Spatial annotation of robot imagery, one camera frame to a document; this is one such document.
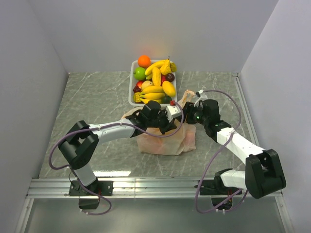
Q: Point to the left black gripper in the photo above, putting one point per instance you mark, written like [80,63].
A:
[168,126]

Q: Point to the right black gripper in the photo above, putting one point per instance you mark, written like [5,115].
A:
[188,110]

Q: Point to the translucent orange plastic bag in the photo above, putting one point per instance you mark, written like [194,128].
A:
[182,141]

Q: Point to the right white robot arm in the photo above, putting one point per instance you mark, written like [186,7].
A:
[263,172]

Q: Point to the fake dark green avocado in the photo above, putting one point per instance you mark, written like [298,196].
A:
[166,100]

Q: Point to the fake small banana bunch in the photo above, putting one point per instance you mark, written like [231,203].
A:
[155,93]

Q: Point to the fake yellow mango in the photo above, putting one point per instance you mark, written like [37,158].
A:
[169,89]

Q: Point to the fake dark cherries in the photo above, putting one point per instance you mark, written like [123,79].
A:
[137,87]

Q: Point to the fake yellow corn cob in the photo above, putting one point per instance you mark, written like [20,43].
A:
[156,76]

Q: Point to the fake dark plum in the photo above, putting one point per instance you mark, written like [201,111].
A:
[170,77]

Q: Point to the fake green apple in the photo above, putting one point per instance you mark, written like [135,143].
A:
[139,73]

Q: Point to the fake yellow pear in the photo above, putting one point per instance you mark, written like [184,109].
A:
[168,67]

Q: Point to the fake orange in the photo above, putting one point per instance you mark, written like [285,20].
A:
[144,61]

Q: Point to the white plastic fruit tray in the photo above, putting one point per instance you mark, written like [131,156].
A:
[133,81]

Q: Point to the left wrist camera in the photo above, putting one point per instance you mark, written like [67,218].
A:
[173,111]

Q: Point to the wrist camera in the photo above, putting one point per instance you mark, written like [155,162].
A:
[201,97]
[173,111]

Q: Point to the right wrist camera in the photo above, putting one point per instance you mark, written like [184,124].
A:
[201,97]

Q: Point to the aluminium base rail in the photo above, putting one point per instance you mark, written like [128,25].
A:
[123,187]

